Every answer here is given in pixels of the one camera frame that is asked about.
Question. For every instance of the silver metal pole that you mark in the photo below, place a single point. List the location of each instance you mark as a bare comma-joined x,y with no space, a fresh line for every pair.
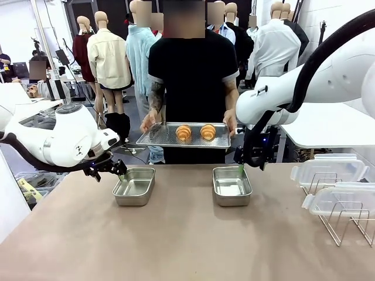
44,35

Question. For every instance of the rectangular steel container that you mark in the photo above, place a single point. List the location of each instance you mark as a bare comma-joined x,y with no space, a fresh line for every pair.
233,200
132,200

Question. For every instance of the mannequin in white shirt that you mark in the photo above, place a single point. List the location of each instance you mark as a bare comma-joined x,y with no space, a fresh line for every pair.
275,49

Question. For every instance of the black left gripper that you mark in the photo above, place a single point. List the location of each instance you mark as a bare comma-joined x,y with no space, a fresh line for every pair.
105,167

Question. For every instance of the mannequin in light blue fleece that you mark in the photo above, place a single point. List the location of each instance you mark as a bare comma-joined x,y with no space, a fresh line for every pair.
137,52

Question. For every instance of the white side table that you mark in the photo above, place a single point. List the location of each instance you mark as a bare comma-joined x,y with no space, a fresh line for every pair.
328,128

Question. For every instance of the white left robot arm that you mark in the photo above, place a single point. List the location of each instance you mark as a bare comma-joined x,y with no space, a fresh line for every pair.
67,137

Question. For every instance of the person in black t-shirt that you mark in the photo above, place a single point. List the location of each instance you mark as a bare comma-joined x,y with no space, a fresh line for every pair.
193,82

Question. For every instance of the person's right hand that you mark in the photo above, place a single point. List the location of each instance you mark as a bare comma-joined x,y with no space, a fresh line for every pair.
149,123

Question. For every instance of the person's left forearm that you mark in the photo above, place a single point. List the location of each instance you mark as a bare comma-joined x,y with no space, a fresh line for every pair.
231,96

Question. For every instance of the metal baking tray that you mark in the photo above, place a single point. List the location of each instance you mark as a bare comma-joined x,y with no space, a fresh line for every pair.
199,143

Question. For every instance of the mannequin in black jacket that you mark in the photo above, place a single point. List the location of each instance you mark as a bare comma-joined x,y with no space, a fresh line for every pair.
243,44

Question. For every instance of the flat mannequin base plate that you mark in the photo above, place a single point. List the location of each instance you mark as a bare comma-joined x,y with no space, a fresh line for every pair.
133,150

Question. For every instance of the person's left hand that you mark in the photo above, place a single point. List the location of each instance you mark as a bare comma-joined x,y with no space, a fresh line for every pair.
230,123

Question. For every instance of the golden croissant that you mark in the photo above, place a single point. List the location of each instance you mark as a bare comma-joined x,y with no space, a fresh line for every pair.
183,133
208,132

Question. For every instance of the white office desk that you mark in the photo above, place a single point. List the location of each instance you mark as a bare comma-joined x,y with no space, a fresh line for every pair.
29,105

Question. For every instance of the black tablet on stand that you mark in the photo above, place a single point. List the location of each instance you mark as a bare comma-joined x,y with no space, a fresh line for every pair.
62,55

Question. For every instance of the person's tattooed right forearm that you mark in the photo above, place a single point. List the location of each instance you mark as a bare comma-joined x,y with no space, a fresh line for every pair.
156,96

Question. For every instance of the clear plastic storage bin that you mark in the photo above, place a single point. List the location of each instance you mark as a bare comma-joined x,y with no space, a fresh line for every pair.
41,183

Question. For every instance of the mannequin in dark red dress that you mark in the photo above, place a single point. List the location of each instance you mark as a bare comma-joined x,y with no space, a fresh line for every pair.
83,52

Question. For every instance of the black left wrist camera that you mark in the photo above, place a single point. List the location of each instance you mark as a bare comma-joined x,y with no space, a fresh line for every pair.
93,174

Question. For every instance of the background person in dark shirt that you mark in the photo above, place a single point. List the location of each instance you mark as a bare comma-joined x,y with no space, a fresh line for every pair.
4,63

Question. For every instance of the yellow item in bin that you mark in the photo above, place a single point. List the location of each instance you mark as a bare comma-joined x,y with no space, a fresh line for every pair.
26,187

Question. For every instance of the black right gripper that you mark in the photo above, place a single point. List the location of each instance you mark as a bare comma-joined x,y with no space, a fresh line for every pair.
241,155

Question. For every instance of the seated person in pale shirt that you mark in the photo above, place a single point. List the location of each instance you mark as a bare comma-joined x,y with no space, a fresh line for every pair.
44,87

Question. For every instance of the mannequin in cream jacket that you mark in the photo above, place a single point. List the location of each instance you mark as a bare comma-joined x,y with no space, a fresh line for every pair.
107,58

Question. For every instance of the clear plastic clip lid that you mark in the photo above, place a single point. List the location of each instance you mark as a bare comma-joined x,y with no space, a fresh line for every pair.
328,168
342,199

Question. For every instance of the mannequin in blue shirt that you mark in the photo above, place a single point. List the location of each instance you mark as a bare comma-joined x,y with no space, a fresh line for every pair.
228,33

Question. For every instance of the black tripod stand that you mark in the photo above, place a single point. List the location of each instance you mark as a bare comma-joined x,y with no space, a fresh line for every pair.
59,89

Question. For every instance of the black dropped trousers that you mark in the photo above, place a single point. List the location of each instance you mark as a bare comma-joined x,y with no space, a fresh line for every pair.
121,124

